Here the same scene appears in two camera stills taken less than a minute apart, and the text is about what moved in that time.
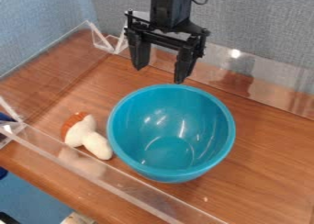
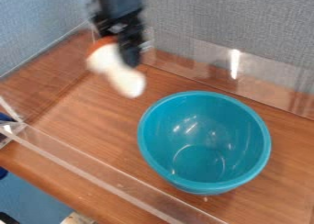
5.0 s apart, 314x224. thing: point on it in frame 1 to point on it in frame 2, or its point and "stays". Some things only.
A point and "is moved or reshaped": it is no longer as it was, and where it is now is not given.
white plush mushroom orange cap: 78,133 to 106,61
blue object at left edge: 6,117 stays
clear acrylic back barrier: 277,82 stays
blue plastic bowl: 172,130 is moved or reshaped
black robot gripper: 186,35 to 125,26
